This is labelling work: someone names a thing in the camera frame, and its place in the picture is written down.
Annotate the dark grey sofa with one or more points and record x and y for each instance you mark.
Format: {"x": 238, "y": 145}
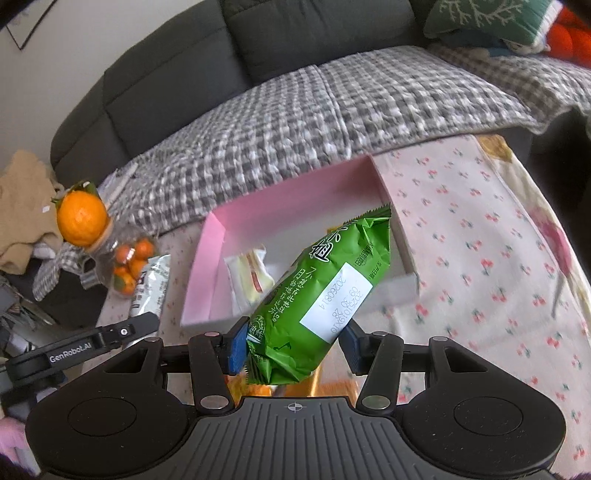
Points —
{"x": 184, "y": 69}

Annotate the floral tablecloth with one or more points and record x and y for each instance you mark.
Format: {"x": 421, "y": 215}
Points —
{"x": 485, "y": 277}

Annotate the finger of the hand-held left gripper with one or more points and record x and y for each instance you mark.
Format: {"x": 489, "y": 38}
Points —
{"x": 69, "y": 357}

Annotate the beige cloth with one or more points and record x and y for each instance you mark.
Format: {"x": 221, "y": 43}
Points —
{"x": 23, "y": 198}

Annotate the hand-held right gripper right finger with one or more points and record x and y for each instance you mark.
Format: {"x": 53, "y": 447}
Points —
{"x": 353, "y": 351}

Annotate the white and yellow snack packet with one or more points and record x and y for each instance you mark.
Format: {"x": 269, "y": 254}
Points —
{"x": 249, "y": 281}

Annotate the orange plush toy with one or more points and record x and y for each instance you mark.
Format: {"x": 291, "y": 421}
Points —
{"x": 569, "y": 37}

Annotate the white plush toy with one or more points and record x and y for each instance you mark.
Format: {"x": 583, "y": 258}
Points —
{"x": 524, "y": 45}

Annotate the dark framed picture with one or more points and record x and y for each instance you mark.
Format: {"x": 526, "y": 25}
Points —
{"x": 23, "y": 23}

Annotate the pink cardboard box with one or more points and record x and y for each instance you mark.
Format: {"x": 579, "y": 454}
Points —
{"x": 295, "y": 203}

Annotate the green snack packet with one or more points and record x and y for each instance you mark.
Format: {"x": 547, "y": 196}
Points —
{"x": 323, "y": 277}

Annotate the grey checkered blanket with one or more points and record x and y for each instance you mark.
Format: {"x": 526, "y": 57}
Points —
{"x": 277, "y": 129}

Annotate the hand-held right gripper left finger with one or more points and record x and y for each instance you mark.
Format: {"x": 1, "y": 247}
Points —
{"x": 236, "y": 351}

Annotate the green patterned cushion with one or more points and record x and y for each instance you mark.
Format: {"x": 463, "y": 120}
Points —
{"x": 485, "y": 18}

